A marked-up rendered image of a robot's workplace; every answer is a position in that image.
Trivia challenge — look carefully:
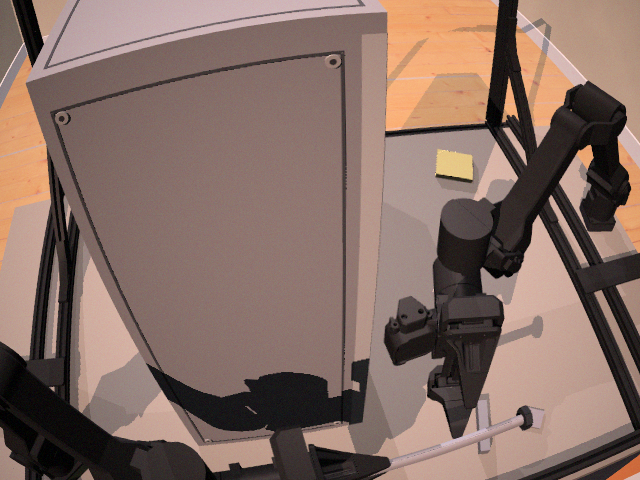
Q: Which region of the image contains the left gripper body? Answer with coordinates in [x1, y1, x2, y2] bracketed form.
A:
[427, 284, 504, 398]

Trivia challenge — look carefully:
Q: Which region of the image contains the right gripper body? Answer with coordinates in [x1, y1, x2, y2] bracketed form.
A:
[221, 424, 319, 480]

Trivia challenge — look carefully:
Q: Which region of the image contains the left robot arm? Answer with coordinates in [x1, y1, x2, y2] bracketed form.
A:
[384, 81, 631, 366]

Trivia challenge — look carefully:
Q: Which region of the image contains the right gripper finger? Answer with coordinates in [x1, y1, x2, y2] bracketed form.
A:
[308, 444, 391, 480]
[361, 471, 388, 480]

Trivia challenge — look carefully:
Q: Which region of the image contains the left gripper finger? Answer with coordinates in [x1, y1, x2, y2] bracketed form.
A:
[440, 327, 502, 409]
[429, 386, 472, 439]

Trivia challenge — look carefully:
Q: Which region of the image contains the pale yellow flat block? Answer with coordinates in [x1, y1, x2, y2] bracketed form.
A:
[436, 149, 473, 183]

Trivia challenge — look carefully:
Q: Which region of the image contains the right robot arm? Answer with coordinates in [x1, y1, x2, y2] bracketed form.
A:
[0, 342, 221, 480]

